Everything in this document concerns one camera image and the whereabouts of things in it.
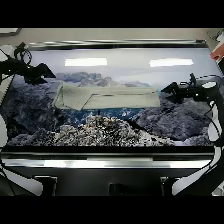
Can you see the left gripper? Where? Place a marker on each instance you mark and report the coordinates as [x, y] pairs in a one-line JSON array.
[[40, 73]]

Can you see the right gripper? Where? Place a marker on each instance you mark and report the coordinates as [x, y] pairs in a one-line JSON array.
[[175, 90]]

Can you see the grey garment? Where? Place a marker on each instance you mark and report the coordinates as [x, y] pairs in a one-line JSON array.
[[110, 98]]

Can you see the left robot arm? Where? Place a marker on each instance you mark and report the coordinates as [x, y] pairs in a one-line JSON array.
[[10, 68]]

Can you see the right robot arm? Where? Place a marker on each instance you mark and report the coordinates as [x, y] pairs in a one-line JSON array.
[[213, 100]]

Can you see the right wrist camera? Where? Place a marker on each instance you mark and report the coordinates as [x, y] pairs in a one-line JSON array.
[[192, 80]]

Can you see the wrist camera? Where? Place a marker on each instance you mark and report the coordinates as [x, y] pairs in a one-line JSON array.
[[22, 50], [192, 80]]

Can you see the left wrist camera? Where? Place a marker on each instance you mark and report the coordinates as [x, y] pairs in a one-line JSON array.
[[22, 50]]

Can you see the silver frame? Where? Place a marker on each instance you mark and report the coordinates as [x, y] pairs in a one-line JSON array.
[[106, 163]]

